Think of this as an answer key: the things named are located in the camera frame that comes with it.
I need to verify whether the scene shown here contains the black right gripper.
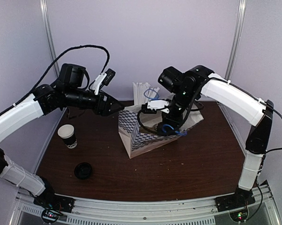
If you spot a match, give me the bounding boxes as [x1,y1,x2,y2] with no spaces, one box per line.
[161,88,197,137]

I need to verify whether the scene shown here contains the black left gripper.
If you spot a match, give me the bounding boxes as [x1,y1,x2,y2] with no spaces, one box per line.
[64,86,125,116]

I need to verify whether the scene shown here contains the black paper cups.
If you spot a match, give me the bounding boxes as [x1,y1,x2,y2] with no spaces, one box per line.
[57,124,77,149]

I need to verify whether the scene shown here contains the blue checkered paper bag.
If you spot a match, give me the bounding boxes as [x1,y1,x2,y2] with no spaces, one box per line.
[118,101,204,158]

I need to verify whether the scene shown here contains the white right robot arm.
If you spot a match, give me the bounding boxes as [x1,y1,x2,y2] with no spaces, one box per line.
[158,65,274,207]

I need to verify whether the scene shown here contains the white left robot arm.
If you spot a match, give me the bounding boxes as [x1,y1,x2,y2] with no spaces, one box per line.
[0,84,124,208]

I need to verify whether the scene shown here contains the wrapped white straws bundle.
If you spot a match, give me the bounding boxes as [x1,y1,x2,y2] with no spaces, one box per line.
[133,82,160,105]

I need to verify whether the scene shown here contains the remaining black lids stack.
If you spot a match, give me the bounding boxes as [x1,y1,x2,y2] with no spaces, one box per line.
[74,162,92,180]

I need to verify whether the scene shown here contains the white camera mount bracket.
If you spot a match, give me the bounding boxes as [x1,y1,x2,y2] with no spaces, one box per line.
[89,68,116,95]

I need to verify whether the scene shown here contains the white right camera bracket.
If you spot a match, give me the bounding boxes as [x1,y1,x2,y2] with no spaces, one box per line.
[141,100,170,113]

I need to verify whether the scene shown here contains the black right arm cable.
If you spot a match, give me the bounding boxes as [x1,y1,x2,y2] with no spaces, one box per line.
[136,109,169,136]

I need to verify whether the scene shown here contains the left aluminium frame post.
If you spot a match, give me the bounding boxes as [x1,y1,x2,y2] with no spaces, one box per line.
[39,0,61,78]

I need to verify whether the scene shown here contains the aluminium frame post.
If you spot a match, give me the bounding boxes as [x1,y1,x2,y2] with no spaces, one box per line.
[225,0,247,79]
[39,0,61,78]

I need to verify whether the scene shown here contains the aluminium front rail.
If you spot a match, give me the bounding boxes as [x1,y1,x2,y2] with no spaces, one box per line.
[7,184,282,225]

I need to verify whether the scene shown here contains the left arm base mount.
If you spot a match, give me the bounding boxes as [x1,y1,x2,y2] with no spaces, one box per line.
[30,194,75,224]

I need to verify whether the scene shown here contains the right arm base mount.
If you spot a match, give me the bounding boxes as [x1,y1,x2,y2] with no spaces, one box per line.
[215,194,256,223]

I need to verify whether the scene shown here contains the right aluminium frame post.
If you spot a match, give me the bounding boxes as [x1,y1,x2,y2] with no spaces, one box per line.
[225,0,247,79]

